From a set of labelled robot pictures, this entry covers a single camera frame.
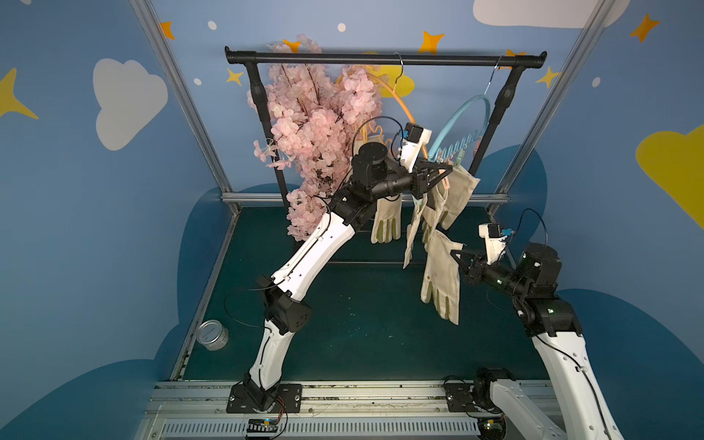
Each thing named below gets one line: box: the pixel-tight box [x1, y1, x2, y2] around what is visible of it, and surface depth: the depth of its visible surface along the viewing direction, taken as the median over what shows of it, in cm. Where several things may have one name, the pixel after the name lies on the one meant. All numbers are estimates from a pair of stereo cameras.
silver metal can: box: [196, 319, 230, 352], surface depth 82 cm
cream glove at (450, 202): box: [422, 165, 481, 231], surface depth 78 cm
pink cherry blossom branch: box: [246, 35, 385, 242], surface depth 74 cm
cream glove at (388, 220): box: [370, 192, 403, 244], surface depth 88 cm
